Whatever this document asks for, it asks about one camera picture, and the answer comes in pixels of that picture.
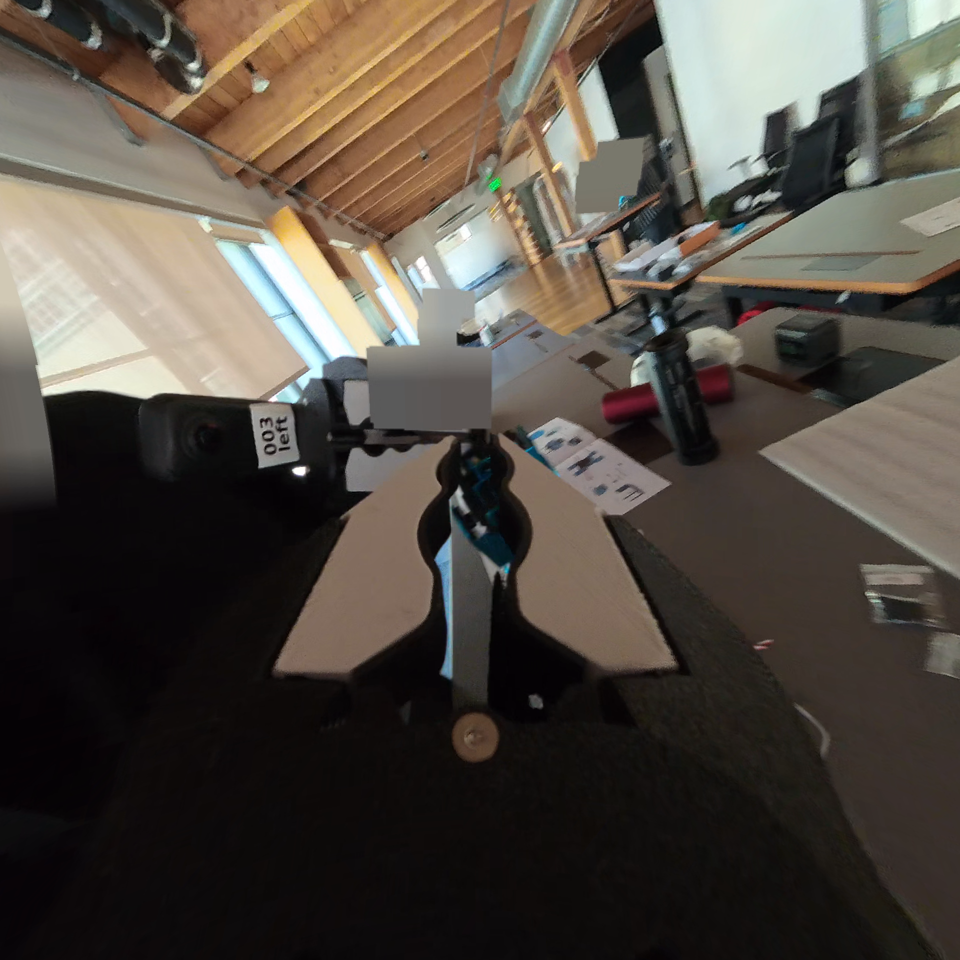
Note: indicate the large glass window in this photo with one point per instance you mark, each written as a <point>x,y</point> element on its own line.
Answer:
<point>150,300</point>

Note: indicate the blue toy robot arm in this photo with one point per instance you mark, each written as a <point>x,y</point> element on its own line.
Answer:
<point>484,525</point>

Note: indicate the assembly instruction manual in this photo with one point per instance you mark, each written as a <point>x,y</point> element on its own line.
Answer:
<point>592,465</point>

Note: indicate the person's black clothing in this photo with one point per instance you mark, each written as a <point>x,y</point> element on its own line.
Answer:
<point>112,637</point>

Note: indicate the white foam sheet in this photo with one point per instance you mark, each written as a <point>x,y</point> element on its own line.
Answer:
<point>885,465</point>

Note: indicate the red bag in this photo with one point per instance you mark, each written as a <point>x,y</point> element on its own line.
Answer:
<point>757,311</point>

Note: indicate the black power station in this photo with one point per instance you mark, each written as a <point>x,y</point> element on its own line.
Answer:
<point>802,337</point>

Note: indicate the cluttered wooden desk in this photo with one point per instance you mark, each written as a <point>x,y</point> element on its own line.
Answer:
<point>675,262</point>

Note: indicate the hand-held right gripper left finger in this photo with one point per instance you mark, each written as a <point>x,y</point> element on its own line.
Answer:
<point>360,592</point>

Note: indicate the wooden standing desk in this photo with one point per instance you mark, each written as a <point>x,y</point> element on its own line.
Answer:
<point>600,229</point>

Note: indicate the crumpled white cloth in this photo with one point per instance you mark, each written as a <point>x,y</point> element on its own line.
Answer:
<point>720,345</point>

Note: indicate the black office chair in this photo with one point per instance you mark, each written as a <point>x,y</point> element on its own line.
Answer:
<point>810,165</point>
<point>840,112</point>

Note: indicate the dark red metal bottle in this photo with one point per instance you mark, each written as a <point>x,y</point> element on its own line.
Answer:
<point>630,405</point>

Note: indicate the ceiling spotlight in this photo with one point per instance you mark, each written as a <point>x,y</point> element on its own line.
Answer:
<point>259,82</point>

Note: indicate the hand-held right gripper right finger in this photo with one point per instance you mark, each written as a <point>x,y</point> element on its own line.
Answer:
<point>592,592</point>

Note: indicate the black ceiling pipe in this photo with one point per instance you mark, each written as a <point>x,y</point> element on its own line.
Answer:
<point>172,60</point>
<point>75,26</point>

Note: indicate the printed paper leaflet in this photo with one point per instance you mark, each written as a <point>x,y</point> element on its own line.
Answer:
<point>930,217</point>

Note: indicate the pile of small parts bags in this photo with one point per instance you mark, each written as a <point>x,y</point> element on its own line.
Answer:
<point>900,600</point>

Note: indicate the thin metal ceiling rail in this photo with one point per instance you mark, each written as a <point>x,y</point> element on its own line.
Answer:
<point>225,154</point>

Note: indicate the black flat pad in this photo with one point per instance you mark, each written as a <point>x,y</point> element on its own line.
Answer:
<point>877,375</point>

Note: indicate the grey desk with orange edge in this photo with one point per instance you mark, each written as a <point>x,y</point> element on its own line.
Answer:
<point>862,225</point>

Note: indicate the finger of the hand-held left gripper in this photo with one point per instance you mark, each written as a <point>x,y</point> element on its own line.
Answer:
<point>409,436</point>
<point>375,469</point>

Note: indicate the black cylindrical object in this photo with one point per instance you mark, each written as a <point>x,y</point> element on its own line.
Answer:
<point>686,420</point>

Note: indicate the dark grey desk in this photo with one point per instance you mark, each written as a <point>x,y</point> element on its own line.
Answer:
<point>750,540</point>

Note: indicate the silver ceiling duct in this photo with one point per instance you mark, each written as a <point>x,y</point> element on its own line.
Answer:
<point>540,45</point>

